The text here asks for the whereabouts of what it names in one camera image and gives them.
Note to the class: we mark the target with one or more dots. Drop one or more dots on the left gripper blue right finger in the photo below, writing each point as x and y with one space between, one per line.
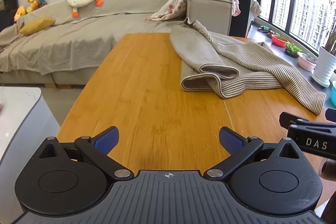
242 151

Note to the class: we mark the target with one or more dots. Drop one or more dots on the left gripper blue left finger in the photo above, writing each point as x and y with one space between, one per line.
94 151

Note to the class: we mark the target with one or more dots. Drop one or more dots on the beige striped knit sweater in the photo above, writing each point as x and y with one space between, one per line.
227 66

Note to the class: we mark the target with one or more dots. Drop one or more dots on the right hand on gripper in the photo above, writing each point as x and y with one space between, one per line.
326 173

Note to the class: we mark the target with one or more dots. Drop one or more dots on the blue plastic basin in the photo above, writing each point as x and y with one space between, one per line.
333 93

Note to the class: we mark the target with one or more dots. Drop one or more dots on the white ribbed plant pot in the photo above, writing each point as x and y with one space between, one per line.
325 68

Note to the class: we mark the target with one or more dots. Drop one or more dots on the white side table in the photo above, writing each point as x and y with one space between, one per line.
26 121

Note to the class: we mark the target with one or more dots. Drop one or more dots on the pink plastic basin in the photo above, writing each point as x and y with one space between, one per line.
306 62

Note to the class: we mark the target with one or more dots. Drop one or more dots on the green plants tray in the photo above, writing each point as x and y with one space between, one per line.
292 50

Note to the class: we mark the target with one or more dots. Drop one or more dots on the green palm plant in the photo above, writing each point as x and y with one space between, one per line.
330 44

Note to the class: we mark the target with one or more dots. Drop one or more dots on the red plastic basin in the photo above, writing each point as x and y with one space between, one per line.
279 41

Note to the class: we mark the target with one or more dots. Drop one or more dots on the grey covered sofa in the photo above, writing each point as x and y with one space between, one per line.
70 51

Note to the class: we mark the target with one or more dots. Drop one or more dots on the small mustard pillow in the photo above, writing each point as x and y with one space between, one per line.
36 25

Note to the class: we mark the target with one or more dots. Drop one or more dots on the small plush toys group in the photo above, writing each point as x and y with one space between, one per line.
33 5

